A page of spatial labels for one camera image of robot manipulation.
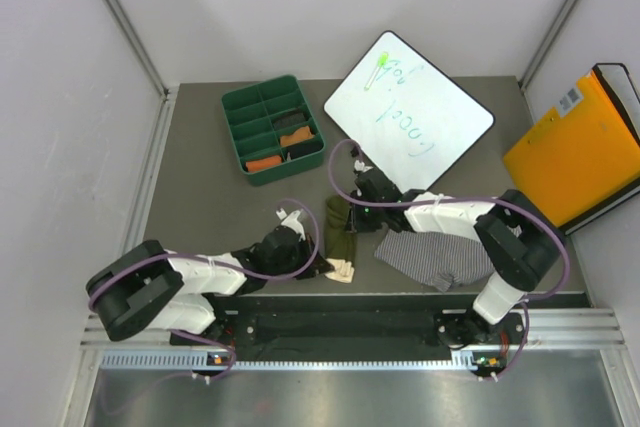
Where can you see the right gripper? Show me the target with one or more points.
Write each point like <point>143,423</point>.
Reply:
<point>357,224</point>

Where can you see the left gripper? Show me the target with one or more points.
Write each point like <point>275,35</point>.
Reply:
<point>319,267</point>

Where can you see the olive green underwear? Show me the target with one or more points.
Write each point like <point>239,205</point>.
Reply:
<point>340,244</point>

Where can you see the black dotted underwear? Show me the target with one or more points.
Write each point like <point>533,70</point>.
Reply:
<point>289,119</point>

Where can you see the green compartment tray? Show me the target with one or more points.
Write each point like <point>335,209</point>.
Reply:
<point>249,112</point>

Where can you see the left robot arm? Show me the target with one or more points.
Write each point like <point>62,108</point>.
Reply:
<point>153,288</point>

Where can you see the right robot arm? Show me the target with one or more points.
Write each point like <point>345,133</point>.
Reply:
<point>520,241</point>

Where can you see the grey striped underwear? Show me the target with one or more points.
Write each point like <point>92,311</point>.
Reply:
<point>437,260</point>

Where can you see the black rolled cloth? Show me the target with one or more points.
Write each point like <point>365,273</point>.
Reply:
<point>303,149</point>

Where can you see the orange rolled cloth back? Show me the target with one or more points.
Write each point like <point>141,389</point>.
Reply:
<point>301,134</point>

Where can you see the orange rolled cloth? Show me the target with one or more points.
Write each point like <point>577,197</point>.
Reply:
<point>257,165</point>
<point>301,134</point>

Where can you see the orange rolled cloth front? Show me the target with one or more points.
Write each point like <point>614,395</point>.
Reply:
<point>257,165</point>

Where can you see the white whiteboard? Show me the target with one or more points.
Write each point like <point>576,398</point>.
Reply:
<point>415,122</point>

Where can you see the green marker pen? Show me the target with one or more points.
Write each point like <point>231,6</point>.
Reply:
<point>380,63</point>

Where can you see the orange clipboard folder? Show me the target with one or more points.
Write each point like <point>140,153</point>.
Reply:
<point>581,159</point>

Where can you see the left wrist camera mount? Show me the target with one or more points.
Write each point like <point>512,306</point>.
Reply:
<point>291,222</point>

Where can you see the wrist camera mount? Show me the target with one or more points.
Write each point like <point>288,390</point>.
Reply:
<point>291,222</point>
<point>361,167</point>

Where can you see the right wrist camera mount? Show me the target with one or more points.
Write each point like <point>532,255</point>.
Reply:
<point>361,167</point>

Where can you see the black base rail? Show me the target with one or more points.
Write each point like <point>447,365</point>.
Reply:
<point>355,327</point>

